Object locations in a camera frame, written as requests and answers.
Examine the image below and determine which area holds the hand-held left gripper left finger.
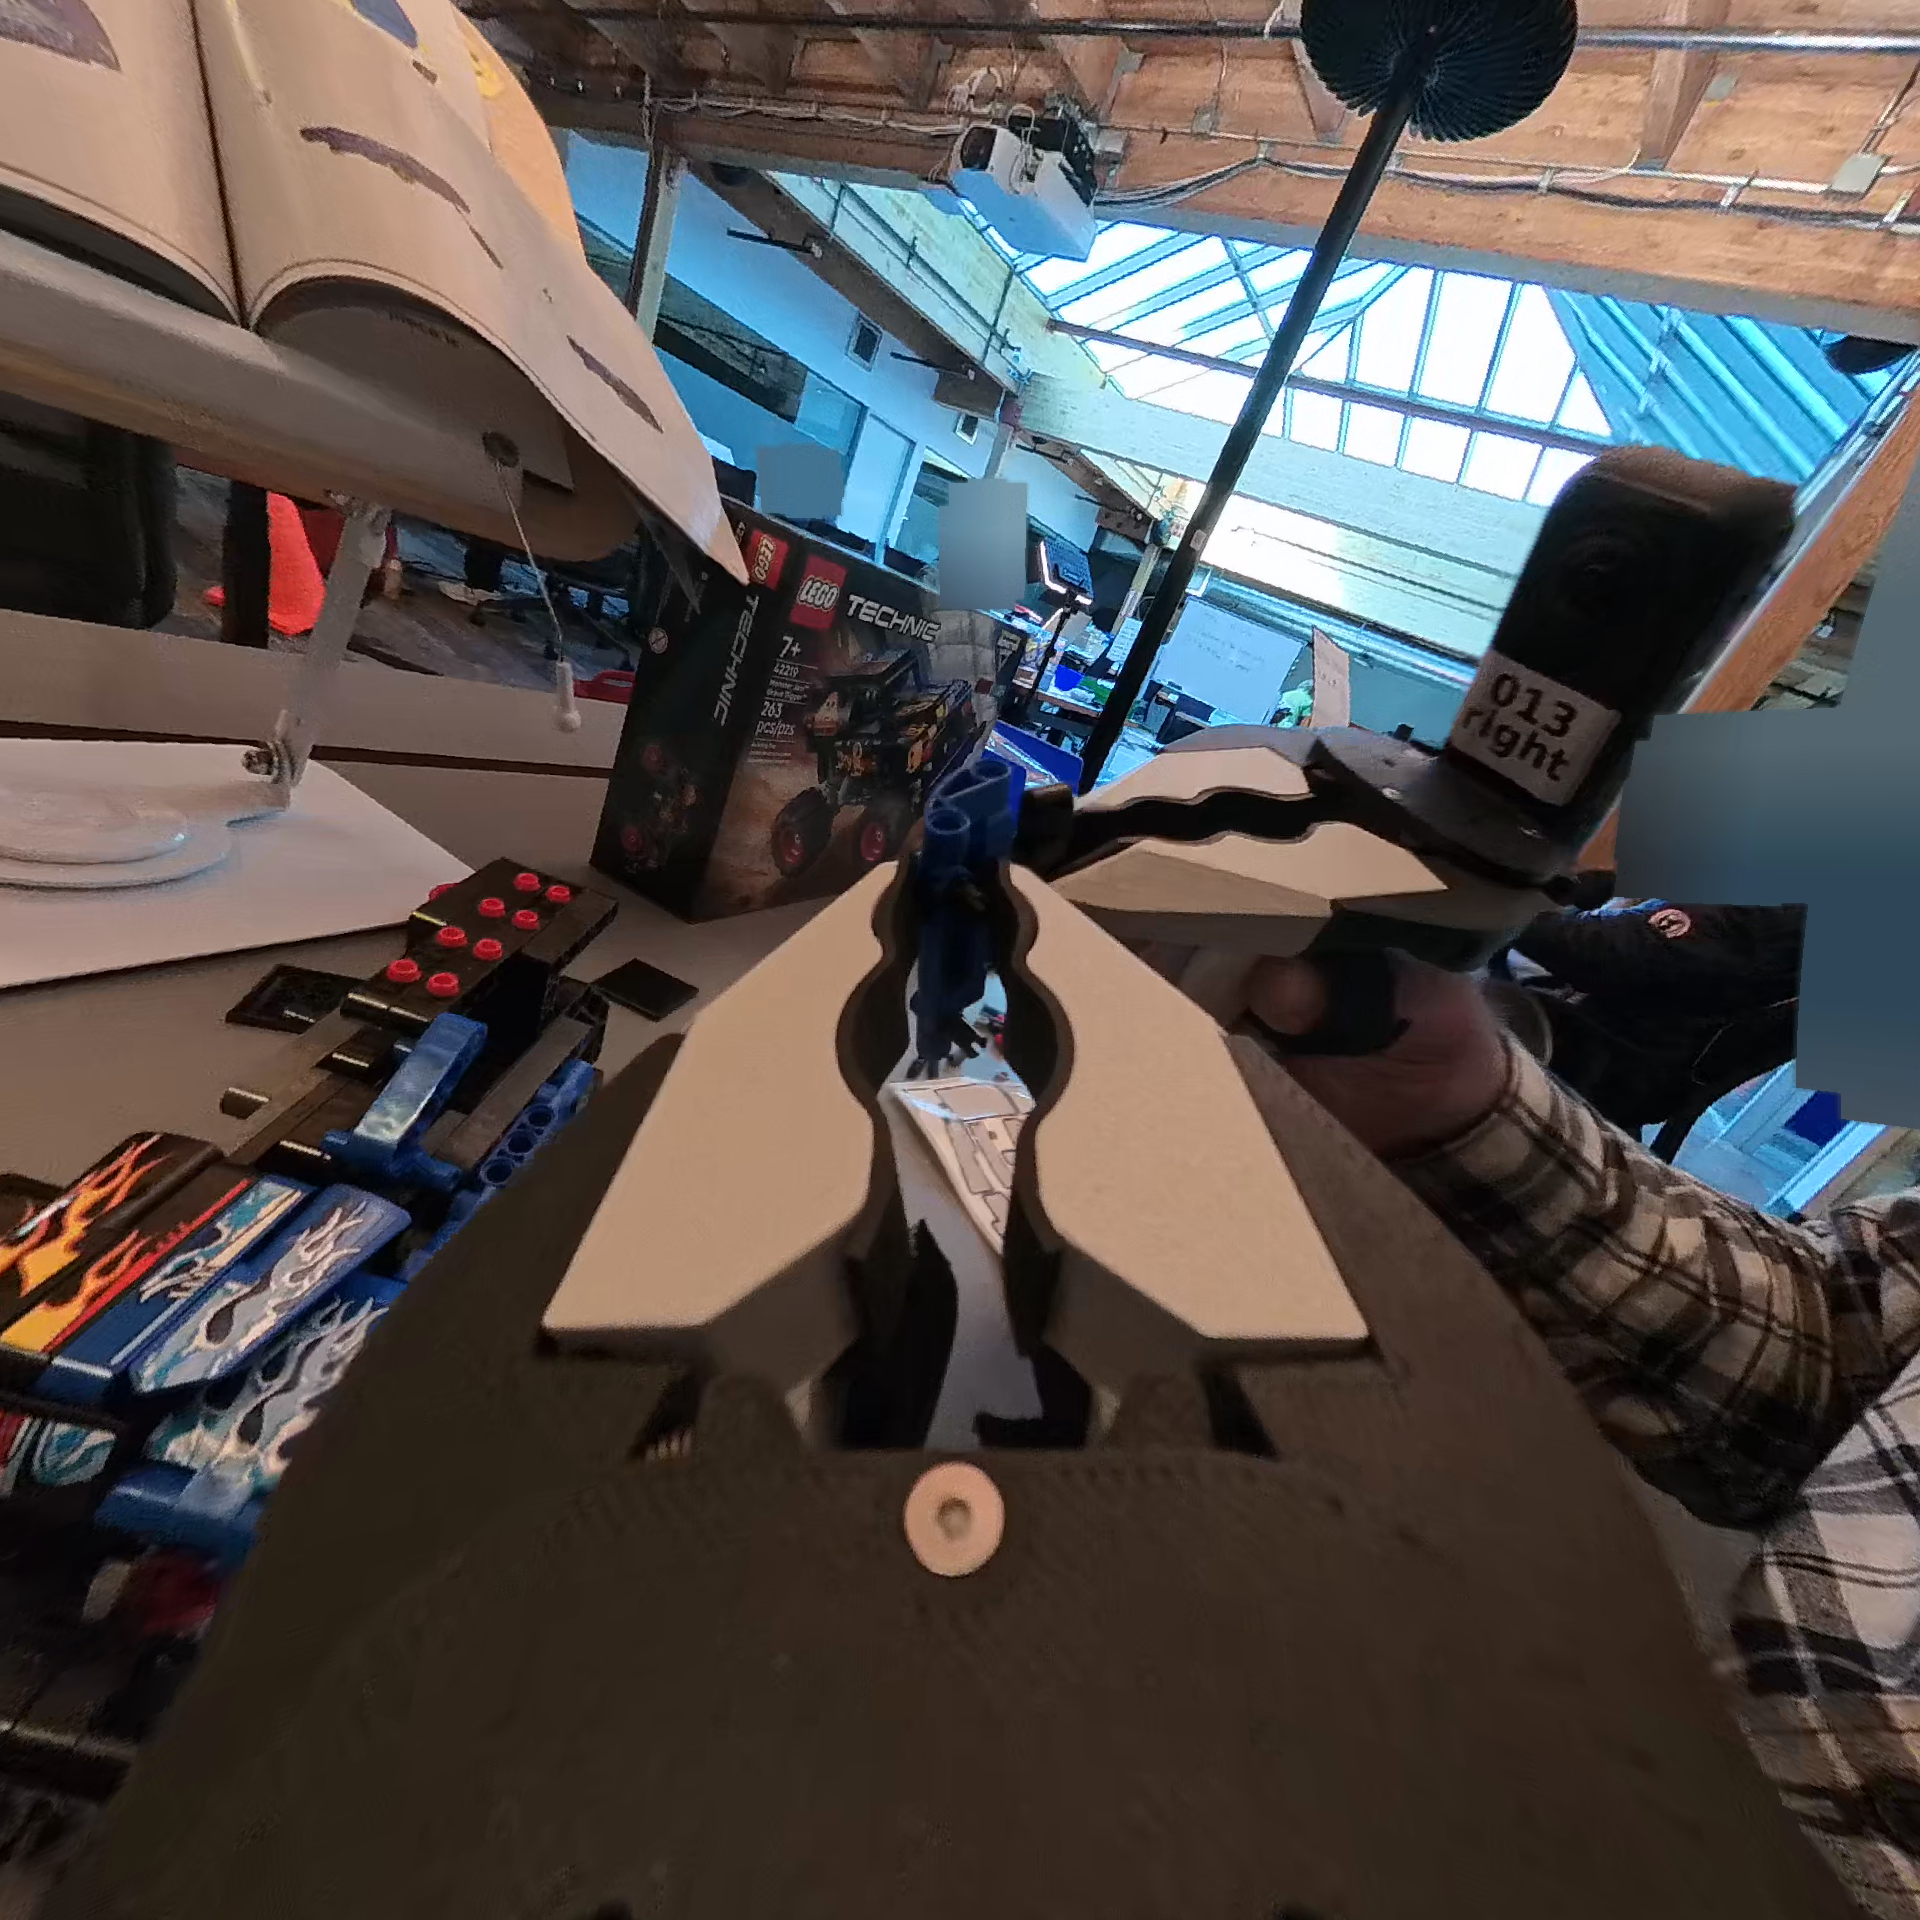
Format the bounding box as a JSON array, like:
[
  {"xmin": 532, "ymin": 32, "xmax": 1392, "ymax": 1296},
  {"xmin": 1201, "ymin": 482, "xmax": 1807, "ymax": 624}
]
[{"xmin": 538, "ymin": 866, "xmax": 950, "ymax": 1449}]

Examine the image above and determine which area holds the dark toy set box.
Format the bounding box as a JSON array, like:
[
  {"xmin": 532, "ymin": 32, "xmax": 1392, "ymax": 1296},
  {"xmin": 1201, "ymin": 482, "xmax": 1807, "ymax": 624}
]
[{"xmin": 592, "ymin": 504, "xmax": 1037, "ymax": 923}]

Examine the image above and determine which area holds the white book stand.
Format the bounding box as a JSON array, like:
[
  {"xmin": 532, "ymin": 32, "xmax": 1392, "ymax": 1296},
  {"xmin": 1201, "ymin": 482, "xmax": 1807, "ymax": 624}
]
[{"xmin": 0, "ymin": 225, "xmax": 646, "ymax": 992}]

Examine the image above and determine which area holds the grey desk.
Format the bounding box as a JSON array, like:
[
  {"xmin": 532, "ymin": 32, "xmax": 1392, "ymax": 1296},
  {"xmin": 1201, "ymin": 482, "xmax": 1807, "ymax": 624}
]
[{"xmin": 0, "ymin": 608, "xmax": 902, "ymax": 1354}]

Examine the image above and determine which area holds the person's plaid shirt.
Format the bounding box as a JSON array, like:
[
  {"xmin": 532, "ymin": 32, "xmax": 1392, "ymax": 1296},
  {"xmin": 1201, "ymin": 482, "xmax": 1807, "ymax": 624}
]
[{"xmin": 1725, "ymin": 1170, "xmax": 1920, "ymax": 1864}]

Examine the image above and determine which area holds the orange plastic object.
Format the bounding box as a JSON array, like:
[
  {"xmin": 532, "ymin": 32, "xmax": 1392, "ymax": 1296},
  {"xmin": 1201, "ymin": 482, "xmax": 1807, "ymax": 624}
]
[{"xmin": 201, "ymin": 496, "xmax": 394, "ymax": 641}]

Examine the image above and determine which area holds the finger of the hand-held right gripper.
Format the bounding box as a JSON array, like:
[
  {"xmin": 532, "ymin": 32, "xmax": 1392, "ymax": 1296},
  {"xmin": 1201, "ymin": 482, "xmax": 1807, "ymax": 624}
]
[
  {"xmin": 1047, "ymin": 824, "xmax": 1448, "ymax": 962},
  {"xmin": 1034, "ymin": 744, "xmax": 1327, "ymax": 868}
]

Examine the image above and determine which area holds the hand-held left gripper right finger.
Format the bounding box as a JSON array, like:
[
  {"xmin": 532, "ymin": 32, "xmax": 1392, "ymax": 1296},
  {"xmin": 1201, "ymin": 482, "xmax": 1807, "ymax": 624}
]
[{"xmin": 1006, "ymin": 866, "xmax": 1374, "ymax": 1441}]

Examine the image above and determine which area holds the black support pole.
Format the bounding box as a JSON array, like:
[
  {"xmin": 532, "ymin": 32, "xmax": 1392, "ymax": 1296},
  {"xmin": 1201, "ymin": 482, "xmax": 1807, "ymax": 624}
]
[{"xmin": 1079, "ymin": 0, "xmax": 1580, "ymax": 788}]

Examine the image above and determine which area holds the blue printed curved panel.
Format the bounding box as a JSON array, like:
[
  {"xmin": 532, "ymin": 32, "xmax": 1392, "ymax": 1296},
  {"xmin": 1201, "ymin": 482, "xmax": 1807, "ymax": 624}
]
[{"xmin": 908, "ymin": 756, "xmax": 1029, "ymax": 1059}]

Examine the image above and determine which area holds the person's right hand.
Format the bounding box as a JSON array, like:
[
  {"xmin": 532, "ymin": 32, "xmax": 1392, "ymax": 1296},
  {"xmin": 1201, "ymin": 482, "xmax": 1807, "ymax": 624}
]
[{"xmin": 1241, "ymin": 959, "xmax": 1517, "ymax": 1161}]

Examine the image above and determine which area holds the person's right forearm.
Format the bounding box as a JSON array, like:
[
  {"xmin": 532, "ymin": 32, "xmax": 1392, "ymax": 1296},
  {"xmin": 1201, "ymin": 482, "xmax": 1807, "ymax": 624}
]
[{"xmin": 1394, "ymin": 1036, "xmax": 1920, "ymax": 1531}]

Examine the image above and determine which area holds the whiteboard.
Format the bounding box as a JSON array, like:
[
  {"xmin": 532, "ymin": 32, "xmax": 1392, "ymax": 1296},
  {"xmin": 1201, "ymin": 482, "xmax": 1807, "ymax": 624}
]
[{"xmin": 1153, "ymin": 599, "xmax": 1306, "ymax": 737}]

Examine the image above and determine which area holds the instruction booklet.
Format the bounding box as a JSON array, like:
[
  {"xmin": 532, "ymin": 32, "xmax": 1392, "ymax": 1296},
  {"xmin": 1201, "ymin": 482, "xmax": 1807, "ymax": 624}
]
[{"xmin": 0, "ymin": 0, "xmax": 752, "ymax": 579}]

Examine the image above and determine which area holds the white ceiling projector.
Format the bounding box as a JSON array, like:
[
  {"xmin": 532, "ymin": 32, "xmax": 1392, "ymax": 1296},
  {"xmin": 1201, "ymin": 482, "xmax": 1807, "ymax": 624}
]
[{"xmin": 950, "ymin": 113, "xmax": 1103, "ymax": 256}]

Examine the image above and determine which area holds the black block with red pins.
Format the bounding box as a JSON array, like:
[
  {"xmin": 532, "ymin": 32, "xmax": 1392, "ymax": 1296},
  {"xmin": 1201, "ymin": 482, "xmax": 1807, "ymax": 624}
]
[{"xmin": 342, "ymin": 862, "xmax": 618, "ymax": 1039}]

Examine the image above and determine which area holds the colourful sticker sheet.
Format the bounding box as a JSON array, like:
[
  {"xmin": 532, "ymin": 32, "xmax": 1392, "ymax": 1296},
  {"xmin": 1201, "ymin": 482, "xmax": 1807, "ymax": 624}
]
[{"xmin": 877, "ymin": 1072, "xmax": 1039, "ymax": 1256}]

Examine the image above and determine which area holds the black studded square plate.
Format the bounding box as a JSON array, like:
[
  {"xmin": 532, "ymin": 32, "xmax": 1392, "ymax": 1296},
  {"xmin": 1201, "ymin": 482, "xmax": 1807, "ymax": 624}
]
[{"xmin": 224, "ymin": 966, "xmax": 354, "ymax": 1033}]

